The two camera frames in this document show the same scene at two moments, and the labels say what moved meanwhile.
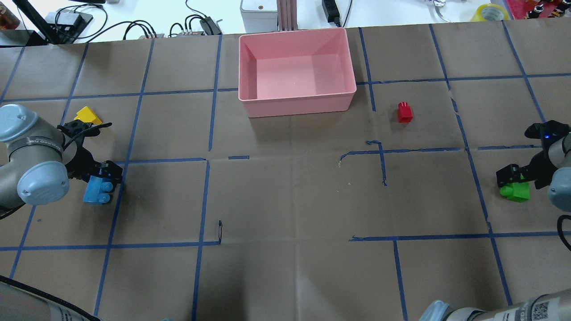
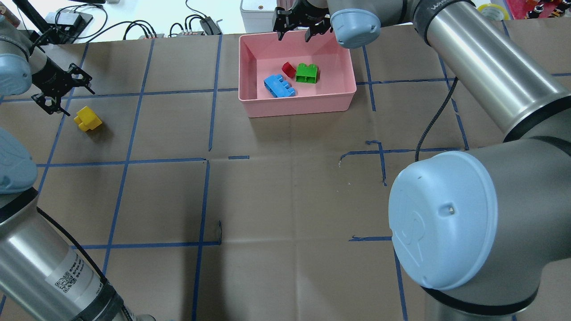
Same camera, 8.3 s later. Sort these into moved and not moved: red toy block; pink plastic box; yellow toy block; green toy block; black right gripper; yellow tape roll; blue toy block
Moved: black right gripper; blue toy block; red toy block; green toy block
Not moved: yellow toy block; pink plastic box; yellow tape roll
